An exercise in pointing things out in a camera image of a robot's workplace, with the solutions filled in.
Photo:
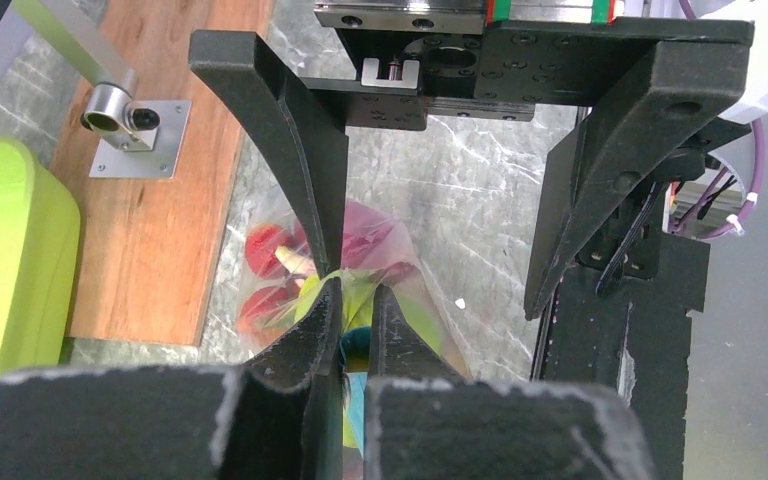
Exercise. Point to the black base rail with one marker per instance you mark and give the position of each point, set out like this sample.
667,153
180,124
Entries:
621,317

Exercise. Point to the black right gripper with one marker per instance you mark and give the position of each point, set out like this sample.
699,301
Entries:
656,82

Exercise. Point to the clear zip top bag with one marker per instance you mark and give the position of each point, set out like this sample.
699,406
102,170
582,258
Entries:
372,240

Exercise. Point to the metal stand base plate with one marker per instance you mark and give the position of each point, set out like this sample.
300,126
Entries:
150,154

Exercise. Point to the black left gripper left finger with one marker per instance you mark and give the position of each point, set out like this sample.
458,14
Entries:
277,416

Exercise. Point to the lime green plastic tub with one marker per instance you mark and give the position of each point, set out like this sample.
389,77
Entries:
40,227

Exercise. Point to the red fake apple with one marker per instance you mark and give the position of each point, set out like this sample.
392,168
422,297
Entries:
268,294

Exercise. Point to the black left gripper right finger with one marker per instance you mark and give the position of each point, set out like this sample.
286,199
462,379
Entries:
423,420

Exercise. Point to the metal stand post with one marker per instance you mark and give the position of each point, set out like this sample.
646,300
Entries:
64,26

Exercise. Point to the wooden board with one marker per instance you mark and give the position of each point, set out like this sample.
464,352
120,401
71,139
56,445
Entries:
150,247

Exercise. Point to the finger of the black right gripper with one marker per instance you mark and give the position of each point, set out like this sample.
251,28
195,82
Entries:
306,150

